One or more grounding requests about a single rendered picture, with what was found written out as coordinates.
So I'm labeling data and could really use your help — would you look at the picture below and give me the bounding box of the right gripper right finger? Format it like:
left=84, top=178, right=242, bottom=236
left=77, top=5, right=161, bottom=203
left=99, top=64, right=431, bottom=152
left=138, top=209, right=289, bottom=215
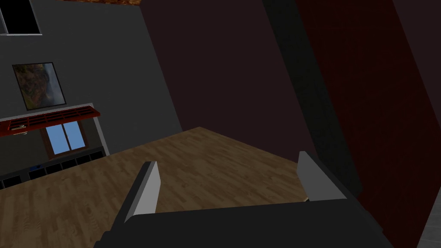
left=297, top=150, right=348, bottom=202

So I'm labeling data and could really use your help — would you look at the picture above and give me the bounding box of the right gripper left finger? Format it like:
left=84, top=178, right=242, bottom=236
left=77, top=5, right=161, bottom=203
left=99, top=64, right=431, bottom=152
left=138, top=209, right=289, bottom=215
left=115, top=160, right=162, bottom=223

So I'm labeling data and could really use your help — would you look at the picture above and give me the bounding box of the dark red door leaf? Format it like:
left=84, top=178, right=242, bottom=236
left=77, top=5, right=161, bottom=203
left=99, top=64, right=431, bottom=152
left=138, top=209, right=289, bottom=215
left=295, top=0, right=441, bottom=248

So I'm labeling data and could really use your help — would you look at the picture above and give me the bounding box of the low black shelf unit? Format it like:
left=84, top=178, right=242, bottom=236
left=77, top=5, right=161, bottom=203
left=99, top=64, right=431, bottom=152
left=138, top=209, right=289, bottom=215
left=0, top=147, right=107, bottom=191

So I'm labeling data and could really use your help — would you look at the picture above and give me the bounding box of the red door with panes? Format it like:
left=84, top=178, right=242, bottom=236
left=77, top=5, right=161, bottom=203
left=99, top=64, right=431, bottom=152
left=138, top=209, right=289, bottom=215
left=0, top=105, right=101, bottom=138

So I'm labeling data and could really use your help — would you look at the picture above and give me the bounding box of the framed landscape picture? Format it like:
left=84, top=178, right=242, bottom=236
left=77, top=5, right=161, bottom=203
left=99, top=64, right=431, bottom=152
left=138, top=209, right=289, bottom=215
left=12, top=62, right=67, bottom=111

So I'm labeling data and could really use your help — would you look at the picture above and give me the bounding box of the blue window with brown frame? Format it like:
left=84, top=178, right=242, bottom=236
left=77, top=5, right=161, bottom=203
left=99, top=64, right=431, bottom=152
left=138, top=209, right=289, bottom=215
left=40, top=120, right=90, bottom=158

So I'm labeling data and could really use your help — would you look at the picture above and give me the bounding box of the dark window with pale frame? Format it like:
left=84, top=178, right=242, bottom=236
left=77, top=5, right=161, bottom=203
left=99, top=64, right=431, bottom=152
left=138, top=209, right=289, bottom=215
left=0, top=0, right=43, bottom=36

